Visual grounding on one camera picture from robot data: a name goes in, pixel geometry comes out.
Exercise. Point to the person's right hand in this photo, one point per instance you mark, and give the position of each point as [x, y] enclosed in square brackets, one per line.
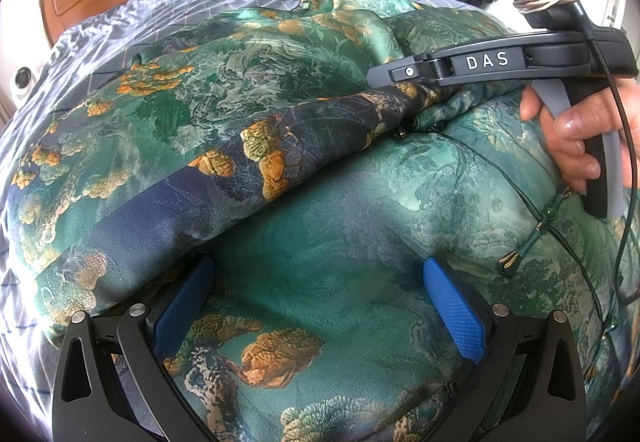
[567, 142]

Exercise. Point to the white round camera device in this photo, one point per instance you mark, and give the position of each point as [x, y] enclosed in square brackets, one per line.
[25, 81]

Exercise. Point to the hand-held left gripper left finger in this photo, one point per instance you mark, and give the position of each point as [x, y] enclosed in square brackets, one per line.
[182, 307]

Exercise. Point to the green patterned padded jacket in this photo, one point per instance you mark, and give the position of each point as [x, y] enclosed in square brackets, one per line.
[350, 222]

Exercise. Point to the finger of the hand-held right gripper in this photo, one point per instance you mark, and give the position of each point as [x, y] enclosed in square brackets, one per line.
[400, 74]

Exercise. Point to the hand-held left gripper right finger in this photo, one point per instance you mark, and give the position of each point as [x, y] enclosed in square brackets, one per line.
[455, 312]

